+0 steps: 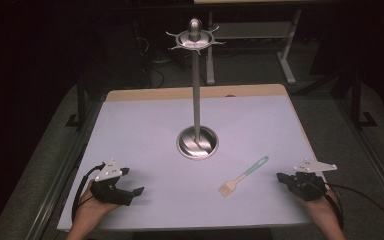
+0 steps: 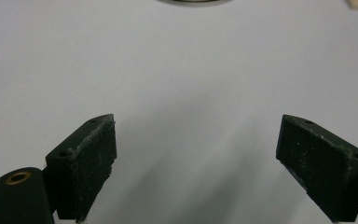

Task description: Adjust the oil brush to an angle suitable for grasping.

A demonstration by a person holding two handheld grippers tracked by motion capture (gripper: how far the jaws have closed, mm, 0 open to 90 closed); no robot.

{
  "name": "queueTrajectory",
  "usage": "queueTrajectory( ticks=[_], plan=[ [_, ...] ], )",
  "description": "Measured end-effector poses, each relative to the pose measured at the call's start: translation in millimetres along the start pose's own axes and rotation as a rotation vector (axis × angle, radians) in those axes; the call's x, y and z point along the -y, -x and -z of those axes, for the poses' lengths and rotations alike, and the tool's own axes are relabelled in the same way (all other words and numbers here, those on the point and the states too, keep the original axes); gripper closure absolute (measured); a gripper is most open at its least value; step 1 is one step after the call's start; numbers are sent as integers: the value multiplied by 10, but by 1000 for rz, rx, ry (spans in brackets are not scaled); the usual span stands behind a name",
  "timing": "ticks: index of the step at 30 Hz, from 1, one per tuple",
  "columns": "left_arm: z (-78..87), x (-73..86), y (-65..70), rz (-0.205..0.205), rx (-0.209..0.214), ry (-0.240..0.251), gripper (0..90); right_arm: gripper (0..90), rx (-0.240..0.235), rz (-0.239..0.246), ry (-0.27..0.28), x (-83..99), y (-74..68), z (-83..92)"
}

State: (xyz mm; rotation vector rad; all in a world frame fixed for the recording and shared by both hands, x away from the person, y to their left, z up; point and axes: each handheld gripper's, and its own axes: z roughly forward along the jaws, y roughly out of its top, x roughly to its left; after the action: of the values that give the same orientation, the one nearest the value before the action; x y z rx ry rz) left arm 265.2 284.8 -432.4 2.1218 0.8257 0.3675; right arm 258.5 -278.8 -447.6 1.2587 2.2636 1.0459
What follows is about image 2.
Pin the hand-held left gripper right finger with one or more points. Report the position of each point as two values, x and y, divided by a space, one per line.
320 165

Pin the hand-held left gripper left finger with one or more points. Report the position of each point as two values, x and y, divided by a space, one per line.
84 168

